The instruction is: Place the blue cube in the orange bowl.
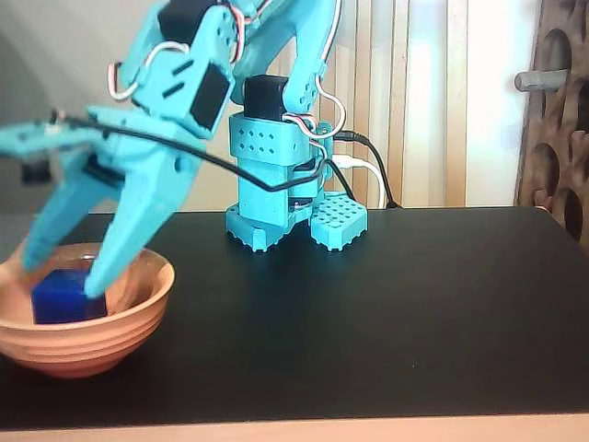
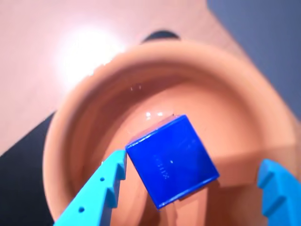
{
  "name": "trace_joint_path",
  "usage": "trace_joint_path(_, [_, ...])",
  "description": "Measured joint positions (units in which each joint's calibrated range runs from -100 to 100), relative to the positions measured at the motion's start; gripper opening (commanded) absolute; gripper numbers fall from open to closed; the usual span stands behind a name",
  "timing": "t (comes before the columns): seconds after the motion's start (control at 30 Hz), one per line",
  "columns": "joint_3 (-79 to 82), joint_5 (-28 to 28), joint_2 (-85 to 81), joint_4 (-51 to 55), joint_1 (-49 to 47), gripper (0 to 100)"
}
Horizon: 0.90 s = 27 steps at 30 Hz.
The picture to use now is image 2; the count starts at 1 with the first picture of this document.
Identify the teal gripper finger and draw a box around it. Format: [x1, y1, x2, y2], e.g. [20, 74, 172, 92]
[53, 149, 128, 226]
[256, 159, 301, 226]

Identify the blue cube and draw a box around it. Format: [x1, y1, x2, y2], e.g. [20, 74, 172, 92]
[125, 114, 221, 210]

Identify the orange bowl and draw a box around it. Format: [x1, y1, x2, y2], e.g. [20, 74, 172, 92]
[42, 39, 301, 226]

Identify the grey furniture top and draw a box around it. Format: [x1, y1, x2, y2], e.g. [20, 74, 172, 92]
[206, 0, 301, 118]

